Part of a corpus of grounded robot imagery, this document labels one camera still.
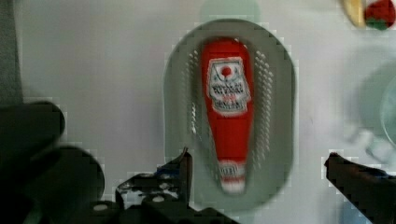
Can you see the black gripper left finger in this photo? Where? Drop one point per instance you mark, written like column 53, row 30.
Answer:
column 171, row 181

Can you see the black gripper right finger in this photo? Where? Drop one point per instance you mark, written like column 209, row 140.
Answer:
column 372, row 191

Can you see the red ketchup bottle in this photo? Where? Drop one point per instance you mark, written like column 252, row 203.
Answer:
column 228, row 90

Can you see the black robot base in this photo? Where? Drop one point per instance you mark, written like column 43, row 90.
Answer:
column 41, row 181

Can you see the green mug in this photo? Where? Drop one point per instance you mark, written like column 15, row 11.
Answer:
column 370, row 110

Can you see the red toy strawberry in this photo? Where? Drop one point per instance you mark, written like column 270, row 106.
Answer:
column 380, row 14

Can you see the peeled toy banana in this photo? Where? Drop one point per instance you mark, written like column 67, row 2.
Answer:
column 354, row 11

